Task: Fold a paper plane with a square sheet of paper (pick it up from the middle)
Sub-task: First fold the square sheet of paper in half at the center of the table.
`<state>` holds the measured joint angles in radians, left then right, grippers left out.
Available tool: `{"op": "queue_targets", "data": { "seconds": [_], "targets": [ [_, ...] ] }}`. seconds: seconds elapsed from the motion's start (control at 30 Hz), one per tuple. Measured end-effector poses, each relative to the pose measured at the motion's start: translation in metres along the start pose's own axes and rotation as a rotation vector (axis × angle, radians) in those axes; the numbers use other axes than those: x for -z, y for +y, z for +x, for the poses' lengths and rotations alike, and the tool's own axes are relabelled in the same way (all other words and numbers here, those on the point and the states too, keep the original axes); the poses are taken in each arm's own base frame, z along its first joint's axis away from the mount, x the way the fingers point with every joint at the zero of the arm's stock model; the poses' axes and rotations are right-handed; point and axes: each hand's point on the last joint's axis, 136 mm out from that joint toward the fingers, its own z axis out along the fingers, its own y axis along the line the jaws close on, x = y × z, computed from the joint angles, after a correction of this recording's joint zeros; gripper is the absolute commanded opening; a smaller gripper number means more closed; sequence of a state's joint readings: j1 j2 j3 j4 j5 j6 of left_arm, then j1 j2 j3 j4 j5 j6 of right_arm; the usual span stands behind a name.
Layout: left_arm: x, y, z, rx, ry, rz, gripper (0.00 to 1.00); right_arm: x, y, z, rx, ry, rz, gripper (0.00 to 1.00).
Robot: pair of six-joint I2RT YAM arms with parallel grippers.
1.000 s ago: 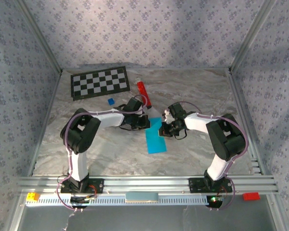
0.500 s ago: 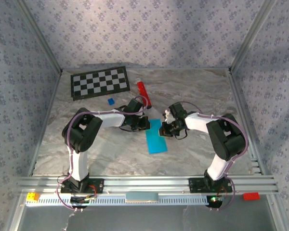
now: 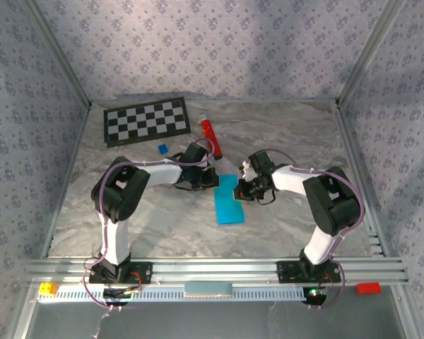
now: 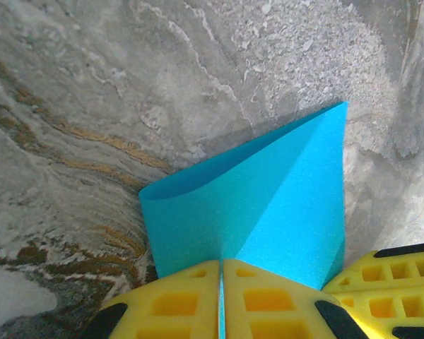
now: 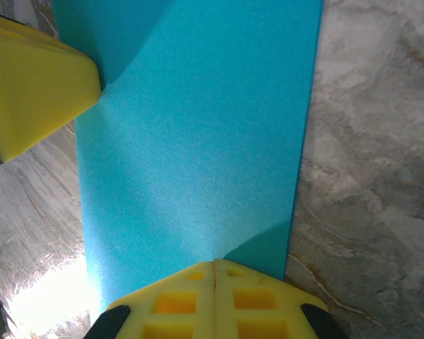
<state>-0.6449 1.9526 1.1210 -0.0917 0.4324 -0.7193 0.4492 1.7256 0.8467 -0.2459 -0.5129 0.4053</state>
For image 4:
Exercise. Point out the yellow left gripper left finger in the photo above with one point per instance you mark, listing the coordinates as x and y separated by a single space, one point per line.
205 310

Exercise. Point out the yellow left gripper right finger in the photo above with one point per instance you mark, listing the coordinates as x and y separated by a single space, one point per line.
233 310

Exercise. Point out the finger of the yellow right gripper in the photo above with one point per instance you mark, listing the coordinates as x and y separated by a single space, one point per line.
392 318
385 272

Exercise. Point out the cyan paper sheet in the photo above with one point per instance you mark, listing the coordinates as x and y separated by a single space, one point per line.
268 197

